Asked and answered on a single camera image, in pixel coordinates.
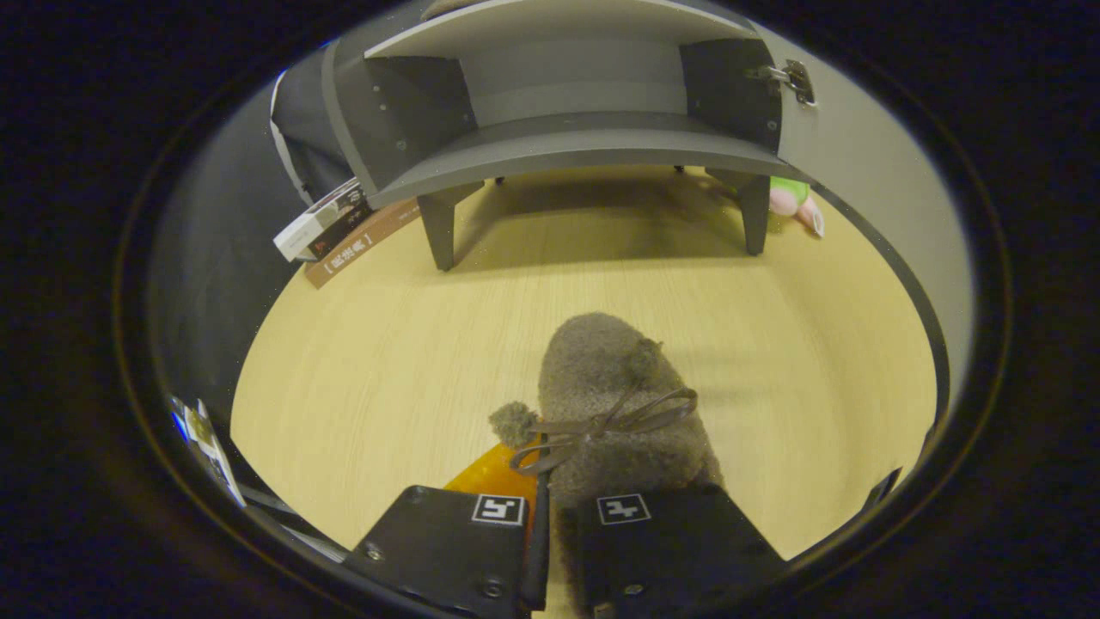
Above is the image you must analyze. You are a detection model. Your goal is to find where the dark grey shoe cabinet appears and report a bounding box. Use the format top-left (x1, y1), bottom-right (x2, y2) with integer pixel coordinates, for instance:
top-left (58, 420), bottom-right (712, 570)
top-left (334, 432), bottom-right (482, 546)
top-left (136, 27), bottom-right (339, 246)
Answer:
top-left (322, 0), bottom-right (817, 272)

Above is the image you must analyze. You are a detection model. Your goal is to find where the brown fluffy shoe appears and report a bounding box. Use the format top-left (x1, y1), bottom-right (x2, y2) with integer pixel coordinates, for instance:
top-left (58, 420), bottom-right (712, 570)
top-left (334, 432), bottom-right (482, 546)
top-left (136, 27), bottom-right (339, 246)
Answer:
top-left (490, 311), bottom-right (724, 551)

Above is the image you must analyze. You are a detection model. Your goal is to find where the brown book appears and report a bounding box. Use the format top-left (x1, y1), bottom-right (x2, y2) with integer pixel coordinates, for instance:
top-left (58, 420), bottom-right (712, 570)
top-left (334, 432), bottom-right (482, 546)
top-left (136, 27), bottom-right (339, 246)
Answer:
top-left (303, 199), bottom-right (422, 290)

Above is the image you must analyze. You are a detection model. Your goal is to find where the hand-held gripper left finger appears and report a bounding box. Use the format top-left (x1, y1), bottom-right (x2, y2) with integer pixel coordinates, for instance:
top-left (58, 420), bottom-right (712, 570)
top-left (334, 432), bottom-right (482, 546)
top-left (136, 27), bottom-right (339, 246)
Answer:
top-left (344, 438), bottom-right (551, 618)

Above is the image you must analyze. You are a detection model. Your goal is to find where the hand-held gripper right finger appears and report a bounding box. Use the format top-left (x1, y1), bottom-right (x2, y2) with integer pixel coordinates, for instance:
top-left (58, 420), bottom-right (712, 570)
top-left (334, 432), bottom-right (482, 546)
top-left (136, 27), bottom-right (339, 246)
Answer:
top-left (559, 486), bottom-right (787, 618)

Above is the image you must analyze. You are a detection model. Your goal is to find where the pink and green plush toy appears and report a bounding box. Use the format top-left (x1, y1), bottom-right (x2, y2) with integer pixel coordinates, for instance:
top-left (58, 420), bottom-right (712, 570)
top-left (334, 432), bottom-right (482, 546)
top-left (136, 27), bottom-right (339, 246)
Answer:
top-left (769, 176), bottom-right (826, 239)

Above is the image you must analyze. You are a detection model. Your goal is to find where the black backdrop cloth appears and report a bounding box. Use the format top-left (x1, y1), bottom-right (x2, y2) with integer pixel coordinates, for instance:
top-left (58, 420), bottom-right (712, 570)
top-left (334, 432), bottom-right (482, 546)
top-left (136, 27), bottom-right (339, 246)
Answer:
top-left (150, 43), bottom-right (345, 414)

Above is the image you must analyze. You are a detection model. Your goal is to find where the colourful printed object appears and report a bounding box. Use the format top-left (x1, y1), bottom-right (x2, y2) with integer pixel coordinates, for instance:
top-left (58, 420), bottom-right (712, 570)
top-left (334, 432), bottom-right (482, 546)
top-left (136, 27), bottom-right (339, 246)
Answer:
top-left (169, 395), bottom-right (250, 508)

